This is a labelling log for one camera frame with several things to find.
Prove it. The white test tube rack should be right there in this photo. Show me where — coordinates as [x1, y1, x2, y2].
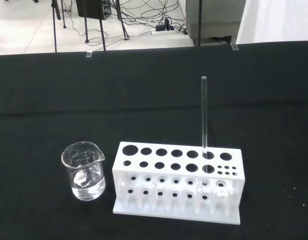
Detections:
[112, 141, 242, 225]

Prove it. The black bench cloth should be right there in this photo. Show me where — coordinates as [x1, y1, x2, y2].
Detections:
[0, 39, 308, 240]

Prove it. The white power strip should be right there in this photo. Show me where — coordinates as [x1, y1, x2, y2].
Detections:
[151, 29, 176, 36]

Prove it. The clear glass beaker with water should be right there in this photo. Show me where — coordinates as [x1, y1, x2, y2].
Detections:
[61, 141, 106, 202]

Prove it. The black plug adapter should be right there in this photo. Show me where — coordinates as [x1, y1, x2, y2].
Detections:
[155, 16, 175, 31]

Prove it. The black tripod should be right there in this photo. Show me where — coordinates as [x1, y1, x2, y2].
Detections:
[83, 0, 131, 53]
[51, 0, 69, 54]

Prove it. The black upright pole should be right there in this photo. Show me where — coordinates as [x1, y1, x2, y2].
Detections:
[197, 0, 202, 47]

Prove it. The grey metal cabinet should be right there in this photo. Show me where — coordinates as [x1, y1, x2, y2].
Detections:
[184, 0, 247, 47]

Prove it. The black computer tower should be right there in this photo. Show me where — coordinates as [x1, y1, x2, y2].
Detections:
[76, 0, 112, 21]

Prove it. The black floor cable tangle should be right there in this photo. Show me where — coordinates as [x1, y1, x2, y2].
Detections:
[111, 0, 188, 35]

